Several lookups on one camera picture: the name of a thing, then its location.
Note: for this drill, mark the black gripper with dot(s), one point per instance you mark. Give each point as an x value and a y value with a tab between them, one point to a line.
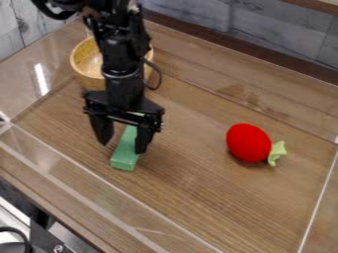
119	103

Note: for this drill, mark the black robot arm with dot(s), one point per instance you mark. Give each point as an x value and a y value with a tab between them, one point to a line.
116	24

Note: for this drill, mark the red plush strawberry toy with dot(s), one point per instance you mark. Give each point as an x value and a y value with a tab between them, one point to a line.
251	146

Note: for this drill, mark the clear acrylic tray wall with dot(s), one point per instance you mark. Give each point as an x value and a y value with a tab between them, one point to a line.
191	200

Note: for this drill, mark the black metal bracket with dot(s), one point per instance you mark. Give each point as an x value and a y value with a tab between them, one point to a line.
44	242

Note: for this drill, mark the light wooden bowl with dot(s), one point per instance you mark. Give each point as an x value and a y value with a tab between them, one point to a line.
85	61

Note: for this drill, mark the green rectangular stick block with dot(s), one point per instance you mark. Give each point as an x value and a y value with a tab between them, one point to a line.
124	157

